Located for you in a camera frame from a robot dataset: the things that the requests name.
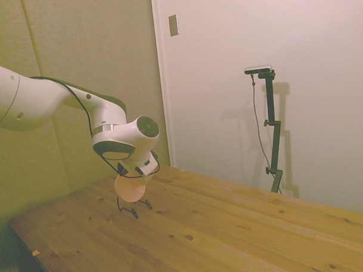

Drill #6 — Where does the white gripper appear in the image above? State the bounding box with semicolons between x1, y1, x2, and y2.
120;161;154;187

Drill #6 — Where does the pink bowl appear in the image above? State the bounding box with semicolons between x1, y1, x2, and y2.
113;172;148;205

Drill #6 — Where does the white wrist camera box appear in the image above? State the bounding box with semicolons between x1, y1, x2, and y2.
117;149;160;178

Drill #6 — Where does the black wire dish rack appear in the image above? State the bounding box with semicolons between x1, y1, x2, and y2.
115;194;154;220

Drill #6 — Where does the white door frame trim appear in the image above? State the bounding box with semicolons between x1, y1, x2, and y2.
144;0;181;169

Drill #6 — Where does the dark camera stand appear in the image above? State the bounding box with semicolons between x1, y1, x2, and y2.
253;69;287;194

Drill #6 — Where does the grey wall plate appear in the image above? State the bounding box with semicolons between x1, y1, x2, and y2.
167;14;181;38

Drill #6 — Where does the silver exterior camera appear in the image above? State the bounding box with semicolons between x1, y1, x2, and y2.
244;63;273;76

